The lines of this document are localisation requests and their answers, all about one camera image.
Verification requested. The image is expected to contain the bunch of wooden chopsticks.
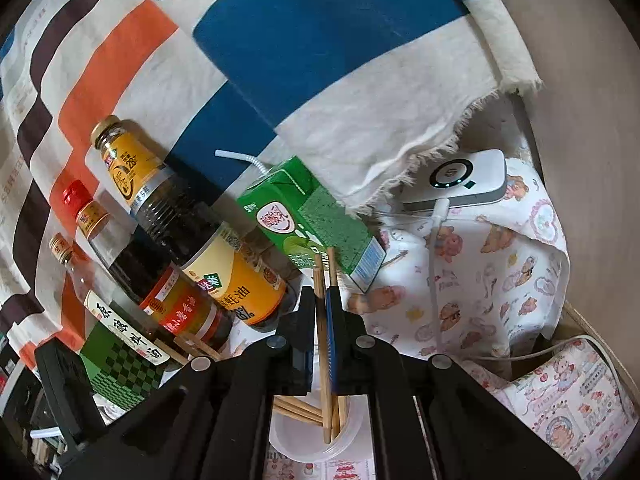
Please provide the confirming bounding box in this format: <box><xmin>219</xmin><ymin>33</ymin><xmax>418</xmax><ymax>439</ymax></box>
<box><xmin>172</xmin><ymin>332</ymin><xmax>351</xmax><ymax>443</ymax></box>

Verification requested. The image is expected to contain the white power bank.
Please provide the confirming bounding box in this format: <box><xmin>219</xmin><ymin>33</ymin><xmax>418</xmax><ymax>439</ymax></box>
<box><xmin>400</xmin><ymin>149</ymin><xmax>508</xmax><ymax>213</ymax></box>

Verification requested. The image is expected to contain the white charging cable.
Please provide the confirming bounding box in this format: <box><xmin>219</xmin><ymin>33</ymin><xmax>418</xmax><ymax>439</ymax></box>
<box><xmin>424</xmin><ymin>198</ymin><xmax>628</xmax><ymax>411</ymax></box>

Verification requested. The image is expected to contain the long wooden chopstick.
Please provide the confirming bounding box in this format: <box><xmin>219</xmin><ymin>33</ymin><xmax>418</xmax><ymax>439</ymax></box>
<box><xmin>326</xmin><ymin>246</ymin><xmax>348</xmax><ymax>433</ymax></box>
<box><xmin>313</xmin><ymin>254</ymin><xmax>335</xmax><ymax>445</ymax></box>

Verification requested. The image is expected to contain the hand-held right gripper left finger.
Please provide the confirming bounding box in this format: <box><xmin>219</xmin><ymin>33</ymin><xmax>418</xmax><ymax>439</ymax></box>
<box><xmin>60</xmin><ymin>287</ymin><xmax>317</xmax><ymax>480</ymax></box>

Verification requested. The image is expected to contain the translucent plastic cup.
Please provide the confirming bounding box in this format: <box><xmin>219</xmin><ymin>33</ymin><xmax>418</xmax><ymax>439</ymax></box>
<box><xmin>267</xmin><ymin>392</ymin><xmax>365</xmax><ymax>465</ymax></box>

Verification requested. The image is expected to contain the striped blanket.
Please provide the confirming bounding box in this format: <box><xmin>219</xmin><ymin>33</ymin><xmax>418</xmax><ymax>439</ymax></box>
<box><xmin>0</xmin><ymin>0</ymin><xmax>543</xmax><ymax>361</ymax></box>

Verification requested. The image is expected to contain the clear cooking wine bottle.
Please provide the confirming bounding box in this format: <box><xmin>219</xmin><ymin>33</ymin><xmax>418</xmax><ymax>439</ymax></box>
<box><xmin>48</xmin><ymin>232</ymin><xmax>173</xmax><ymax>368</ymax></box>

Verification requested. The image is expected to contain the white drinking straw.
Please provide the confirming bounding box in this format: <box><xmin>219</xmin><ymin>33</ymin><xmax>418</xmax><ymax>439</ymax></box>
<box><xmin>215</xmin><ymin>149</ymin><xmax>271</xmax><ymax>175</ymax></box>

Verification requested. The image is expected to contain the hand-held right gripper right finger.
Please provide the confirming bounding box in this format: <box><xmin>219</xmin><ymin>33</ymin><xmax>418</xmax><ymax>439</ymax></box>
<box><xmin>324</xmin><ymin>287</ymin><xmax>582</xmax><ymax>480</ymax></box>

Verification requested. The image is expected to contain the bear print cloth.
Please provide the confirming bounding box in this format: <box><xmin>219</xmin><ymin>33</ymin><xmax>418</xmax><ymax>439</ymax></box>
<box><xmin>345</xmin><ymin>155</ymin><xmax>571</xmax><ymax>381</ymax></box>

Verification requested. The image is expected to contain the green checkered box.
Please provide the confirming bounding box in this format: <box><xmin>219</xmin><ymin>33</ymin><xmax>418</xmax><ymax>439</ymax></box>
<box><xmin>79</xmin><ymin>320</ymin><xmax>168</xmax><ymax>403</ymax></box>

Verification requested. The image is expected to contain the green drink carton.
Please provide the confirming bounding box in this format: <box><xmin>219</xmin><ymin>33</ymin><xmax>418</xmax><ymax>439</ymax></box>
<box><xmin>236</xmin><ymin>155</ymin><xmax>388</xmax><ymax>295</ymax></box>

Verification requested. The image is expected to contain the red cap sauce bottle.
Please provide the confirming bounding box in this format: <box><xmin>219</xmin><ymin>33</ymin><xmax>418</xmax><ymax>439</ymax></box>
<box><xmin>62</xmin><ymin>180</ymin><xmax>235</xmax><ymax>353</ymax></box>

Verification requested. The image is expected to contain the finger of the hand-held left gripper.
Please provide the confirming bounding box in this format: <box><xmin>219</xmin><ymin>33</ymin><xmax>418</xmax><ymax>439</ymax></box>
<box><xmin>34</xmin><ymin>342</ymin><xmax>97</xmax><ymax>453</ymax></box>

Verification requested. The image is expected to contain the yellow label sauce bottle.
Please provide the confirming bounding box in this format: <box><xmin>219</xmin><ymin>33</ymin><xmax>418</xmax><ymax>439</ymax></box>
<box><xmin>90</xmin><ymin>115</ymin><xmax>301</xmax><ymax>333</ymax></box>

